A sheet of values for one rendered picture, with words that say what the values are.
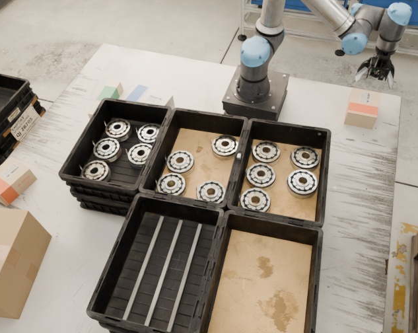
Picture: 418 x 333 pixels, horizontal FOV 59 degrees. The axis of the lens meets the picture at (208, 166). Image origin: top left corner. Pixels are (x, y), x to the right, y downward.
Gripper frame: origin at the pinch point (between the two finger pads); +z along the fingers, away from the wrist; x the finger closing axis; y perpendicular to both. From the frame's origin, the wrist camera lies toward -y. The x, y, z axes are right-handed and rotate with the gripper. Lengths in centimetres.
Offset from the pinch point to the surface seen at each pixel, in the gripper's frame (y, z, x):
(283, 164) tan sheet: 48, 4, -25
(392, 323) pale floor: 64, 87, 40
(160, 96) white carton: 23, 8, -87
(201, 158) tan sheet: 54, 4, -56
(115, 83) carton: 18, 11, -114
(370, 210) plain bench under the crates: 49, 17, 9
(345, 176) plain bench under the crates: 36.5, 17.1, -1.4
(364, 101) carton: -0.3, 9.8, -0.2
